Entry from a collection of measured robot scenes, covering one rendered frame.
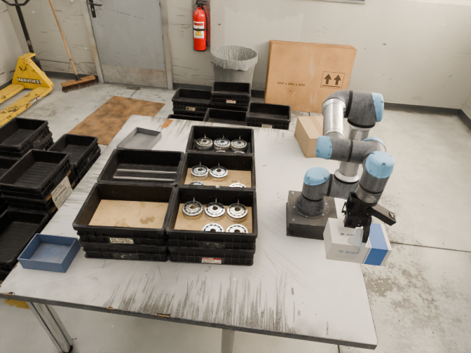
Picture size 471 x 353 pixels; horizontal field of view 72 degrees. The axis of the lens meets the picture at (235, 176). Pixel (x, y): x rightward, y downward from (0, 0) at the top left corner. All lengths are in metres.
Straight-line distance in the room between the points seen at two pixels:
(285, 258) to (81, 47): 4.28
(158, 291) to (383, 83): 4.03
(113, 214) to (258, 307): 0.81
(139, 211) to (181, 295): 0.47
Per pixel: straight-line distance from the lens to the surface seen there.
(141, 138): 2.46
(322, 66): 4.41
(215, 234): 1.42
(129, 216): 1.67
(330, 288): 1.62
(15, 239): 2.61
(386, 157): 1.04
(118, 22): 4.84
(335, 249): 1.21
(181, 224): 1.60
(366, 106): 1.44
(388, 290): 2.64
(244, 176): 1.86
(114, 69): 5.09
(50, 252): 1.82
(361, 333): 1.55
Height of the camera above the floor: 2.00
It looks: 39 degrees down
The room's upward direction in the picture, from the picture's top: 3 degrees clockwise
